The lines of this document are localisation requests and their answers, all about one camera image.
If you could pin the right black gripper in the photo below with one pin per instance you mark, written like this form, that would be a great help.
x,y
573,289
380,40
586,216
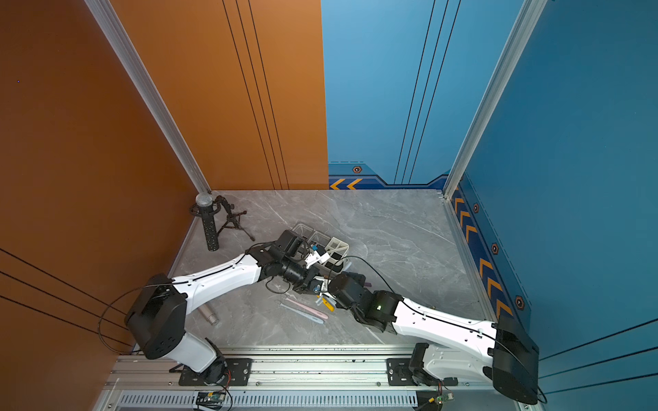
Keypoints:
x,y
358,278

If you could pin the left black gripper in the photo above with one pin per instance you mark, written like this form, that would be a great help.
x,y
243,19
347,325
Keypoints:
x,y
311,277

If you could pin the pink toothbrush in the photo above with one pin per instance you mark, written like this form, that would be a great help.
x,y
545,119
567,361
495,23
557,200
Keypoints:
x,y
308,309

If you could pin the pale blue toothbrush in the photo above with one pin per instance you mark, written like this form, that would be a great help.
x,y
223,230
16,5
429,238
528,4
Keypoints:
x,y
309,316

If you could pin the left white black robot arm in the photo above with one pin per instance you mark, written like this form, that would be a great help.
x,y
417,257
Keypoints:
x,y
157,318

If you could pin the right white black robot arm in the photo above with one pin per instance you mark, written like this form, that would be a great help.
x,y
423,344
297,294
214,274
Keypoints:
x,y
501,352

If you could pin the white toothbrush holder organizer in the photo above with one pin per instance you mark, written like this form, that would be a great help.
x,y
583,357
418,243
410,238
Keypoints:
x,y
336,248

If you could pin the small black tripod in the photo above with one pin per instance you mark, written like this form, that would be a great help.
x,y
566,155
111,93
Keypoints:
x,y
233,218

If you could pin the grey metal cylinder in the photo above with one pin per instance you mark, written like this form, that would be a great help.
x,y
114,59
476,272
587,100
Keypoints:
x,y
208,314

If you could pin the right green circuit board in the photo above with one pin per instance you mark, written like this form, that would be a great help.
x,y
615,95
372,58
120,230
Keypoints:
x,y
439,401

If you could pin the green circuit board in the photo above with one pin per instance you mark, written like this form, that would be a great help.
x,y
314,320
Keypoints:
x,y
212,400
439,401

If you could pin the left green circuit board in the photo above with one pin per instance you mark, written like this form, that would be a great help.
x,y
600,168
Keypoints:
x,y
212,400

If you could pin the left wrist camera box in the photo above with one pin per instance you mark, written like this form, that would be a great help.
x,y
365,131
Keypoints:
x,y
317,254

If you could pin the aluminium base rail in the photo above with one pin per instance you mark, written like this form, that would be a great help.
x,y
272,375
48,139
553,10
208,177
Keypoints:
x,y
351,377

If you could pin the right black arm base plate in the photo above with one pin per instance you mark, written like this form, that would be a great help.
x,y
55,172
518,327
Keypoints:
x,y
404,372

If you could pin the black perforated post with ball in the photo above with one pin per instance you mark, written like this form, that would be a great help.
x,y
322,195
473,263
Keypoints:
x,y
205,208

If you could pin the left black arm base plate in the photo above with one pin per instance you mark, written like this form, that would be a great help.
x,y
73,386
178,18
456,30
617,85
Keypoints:
x,y
236,373

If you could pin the left aluminium corner post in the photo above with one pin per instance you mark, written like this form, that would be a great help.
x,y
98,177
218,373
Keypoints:
x,y
119,40

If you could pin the aluminium corner post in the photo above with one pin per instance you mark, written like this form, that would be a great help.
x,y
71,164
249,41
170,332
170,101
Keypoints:
x,y
119,40
521,32

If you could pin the right aluminium corner post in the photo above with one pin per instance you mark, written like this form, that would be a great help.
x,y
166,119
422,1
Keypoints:
x,y
521,32

